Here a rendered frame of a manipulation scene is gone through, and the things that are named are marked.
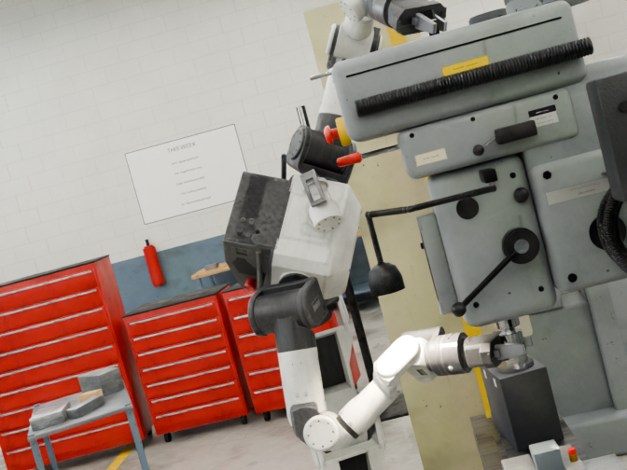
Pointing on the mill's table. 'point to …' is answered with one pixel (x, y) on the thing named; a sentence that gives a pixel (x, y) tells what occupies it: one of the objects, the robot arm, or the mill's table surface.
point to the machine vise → (592, 462)
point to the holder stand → (522, 404)
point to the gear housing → (536, 105)
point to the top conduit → (474, 76)
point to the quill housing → (491, 242)
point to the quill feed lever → (525, 248)
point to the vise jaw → (519, 463)
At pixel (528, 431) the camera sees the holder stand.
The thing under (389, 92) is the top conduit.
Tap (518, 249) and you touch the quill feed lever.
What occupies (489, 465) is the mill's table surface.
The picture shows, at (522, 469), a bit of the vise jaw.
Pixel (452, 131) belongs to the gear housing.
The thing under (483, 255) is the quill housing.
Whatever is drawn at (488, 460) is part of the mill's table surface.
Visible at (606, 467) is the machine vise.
